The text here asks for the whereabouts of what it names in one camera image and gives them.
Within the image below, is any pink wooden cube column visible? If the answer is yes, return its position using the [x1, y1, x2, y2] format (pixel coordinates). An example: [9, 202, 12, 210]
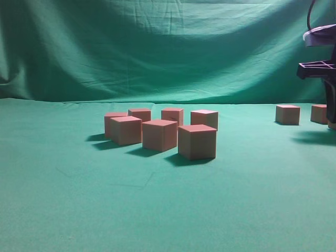
[310, 104, 328, 124]

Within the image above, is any black cable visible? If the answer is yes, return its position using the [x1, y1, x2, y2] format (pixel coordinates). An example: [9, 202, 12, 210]
[306, 0, 317, 30]

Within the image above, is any pink wooden cube placed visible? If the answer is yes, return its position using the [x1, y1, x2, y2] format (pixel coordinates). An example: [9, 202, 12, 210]
[191, 109, 218, 130]
[142, 119, 177, 152]
[161, 108, 184, 126]
[128, 108, 151, 122]

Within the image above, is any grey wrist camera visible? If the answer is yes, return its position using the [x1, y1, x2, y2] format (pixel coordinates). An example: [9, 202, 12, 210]
[302, 24, 335, 47]

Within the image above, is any green table cloth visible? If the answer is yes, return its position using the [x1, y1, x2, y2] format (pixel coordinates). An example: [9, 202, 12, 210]
[1, 99, 335, 251]

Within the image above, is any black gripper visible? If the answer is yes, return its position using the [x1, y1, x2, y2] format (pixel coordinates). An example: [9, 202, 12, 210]
[297, 44, 335, 124]

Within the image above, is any green backdrop cloth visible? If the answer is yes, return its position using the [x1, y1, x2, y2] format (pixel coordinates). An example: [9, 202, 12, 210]
[1, 1, 332, 104]

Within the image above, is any pink wooden cube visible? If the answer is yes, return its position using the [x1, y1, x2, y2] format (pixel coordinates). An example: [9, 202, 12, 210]
[104, 112, 128, 139]
[110, 116, 142, 145]
[178, 124, 217, 160]
[275, 104, 300, 125]

